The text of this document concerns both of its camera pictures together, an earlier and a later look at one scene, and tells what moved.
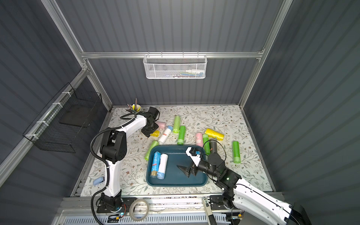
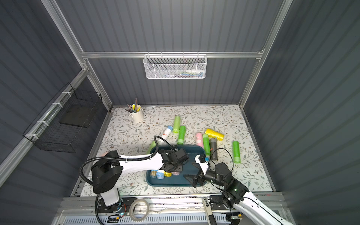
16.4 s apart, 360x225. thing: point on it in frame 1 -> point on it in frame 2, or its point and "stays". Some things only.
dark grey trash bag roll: [213, 145] stays
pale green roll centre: [176, 120] stays
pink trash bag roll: [199, 139] stays
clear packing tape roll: [131, 209] stays
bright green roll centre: [181, 135] stays
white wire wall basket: [172, 66] stays
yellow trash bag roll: [155, 133] -> [168, 174]
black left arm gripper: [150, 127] -> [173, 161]
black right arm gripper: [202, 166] -> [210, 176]
